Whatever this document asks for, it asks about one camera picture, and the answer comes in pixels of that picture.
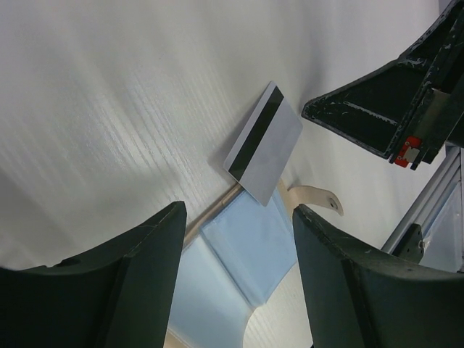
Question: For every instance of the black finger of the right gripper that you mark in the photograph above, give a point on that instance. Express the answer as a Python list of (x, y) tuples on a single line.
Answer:
[(369, 110)]

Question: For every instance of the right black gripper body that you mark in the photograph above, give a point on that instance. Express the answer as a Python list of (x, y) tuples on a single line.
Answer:
[(435, 116)]

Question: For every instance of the white card magnetic stripe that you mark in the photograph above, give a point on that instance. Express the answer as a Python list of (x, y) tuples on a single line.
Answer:
[(259, 155)]

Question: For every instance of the beige card holder wallet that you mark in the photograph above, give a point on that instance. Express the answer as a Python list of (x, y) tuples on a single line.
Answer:
[(235, 257)]

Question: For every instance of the right aluminium frame post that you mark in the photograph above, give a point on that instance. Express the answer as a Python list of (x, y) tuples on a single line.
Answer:
[(431, 232)]

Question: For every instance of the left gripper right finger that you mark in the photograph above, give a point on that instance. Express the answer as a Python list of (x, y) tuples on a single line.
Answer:
[(358, 296)]

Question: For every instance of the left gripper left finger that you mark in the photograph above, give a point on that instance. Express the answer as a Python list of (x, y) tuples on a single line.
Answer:
[(118, 294)]

